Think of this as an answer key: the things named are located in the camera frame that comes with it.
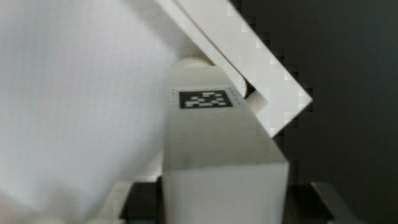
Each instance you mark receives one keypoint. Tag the white desk top tray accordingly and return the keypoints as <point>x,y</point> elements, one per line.
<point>88,53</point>

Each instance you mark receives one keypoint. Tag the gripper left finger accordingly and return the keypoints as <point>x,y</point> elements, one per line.
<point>109,215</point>

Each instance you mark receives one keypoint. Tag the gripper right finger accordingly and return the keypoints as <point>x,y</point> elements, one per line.
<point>342,214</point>

